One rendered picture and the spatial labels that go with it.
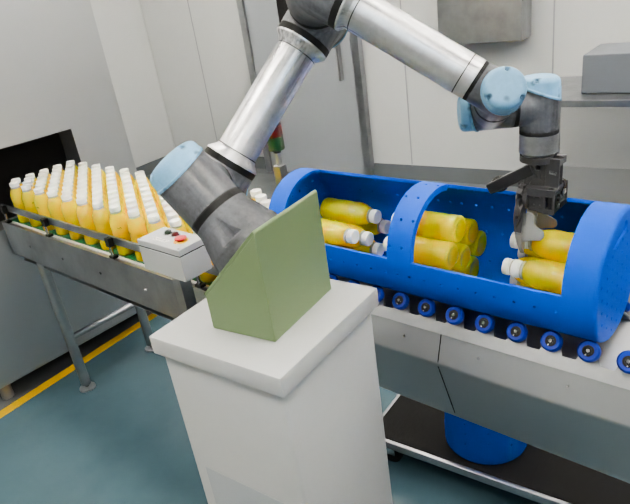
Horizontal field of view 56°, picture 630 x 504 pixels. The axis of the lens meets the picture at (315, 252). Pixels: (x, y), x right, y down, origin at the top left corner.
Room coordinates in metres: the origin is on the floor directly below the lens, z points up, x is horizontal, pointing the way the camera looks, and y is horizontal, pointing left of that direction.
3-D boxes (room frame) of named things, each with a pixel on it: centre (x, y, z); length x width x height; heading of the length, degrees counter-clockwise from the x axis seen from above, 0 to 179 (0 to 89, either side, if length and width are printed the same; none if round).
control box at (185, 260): (1.61, 0.41, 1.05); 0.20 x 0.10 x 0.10; 46
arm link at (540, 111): (1.14, -0.47, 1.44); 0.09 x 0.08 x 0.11; 82
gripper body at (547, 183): (1.14, -0.48, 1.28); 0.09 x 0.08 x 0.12; 46
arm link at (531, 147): (1.15, -0.48, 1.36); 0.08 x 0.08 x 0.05
